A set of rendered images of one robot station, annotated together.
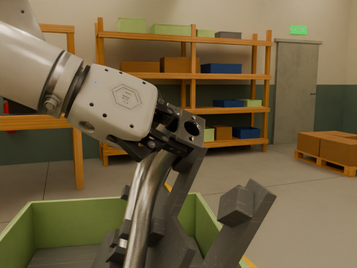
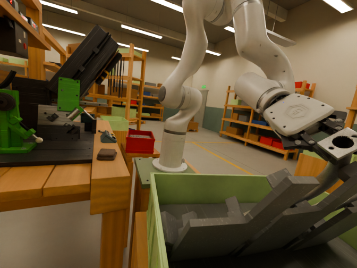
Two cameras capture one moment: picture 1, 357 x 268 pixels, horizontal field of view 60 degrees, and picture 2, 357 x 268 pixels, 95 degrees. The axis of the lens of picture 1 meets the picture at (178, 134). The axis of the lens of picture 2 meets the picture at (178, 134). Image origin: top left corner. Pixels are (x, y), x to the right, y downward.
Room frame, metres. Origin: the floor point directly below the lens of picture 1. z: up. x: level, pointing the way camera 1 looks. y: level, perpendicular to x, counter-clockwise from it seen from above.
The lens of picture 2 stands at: (0.13, -0.27, 1.20)
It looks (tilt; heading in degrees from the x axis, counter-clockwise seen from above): 10 degrees down; 85
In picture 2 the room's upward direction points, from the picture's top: 7 degrees clockwise
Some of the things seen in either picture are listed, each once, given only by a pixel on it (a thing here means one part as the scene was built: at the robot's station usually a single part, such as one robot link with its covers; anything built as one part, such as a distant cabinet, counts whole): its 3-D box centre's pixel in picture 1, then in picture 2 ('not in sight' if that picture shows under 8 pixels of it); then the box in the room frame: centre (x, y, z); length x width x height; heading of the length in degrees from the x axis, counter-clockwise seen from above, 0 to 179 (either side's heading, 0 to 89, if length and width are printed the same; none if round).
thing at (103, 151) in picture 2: not in sight; (107, 153); (-0.15, 0.53, 0.91); 0.10 x 0.08 x 0.03; 100
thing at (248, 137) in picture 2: not in sight; (255, 116); (3.27, 5.45, 1.10); 3.01 x 0.55 x 2.20; 111
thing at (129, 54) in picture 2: not in sight; (100, 94); (-1.65, 4.19, 1.19); 2.30 x 0.55 x 2.39; 151
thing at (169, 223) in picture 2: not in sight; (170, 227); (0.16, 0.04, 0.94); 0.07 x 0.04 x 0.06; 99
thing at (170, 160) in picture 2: not in sight; (172, 149); (0.17, 0.56, 0.96); 0.19 x 0.19 x 0.18
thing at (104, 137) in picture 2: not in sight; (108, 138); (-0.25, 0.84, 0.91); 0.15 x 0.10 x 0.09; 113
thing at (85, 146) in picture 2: not in sight; (60, 134); (-0.60, 0.90, 0.89); 1.10 x 0.42 x 0.02; 113
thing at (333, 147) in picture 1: (340, 150); not in sight; (4.74, -2.54, 0.22); 1.20 x 0.81 x 0.44; 16
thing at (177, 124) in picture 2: not in sight; (183, 109); (0.21, 0.58, 1.17); 0.19 x 0.12 x 0.24; 31
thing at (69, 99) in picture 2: not in sight; (69, 94); (-0.51, 0.86, 1.17); 0.13 x 0.12 x 0.20; 113
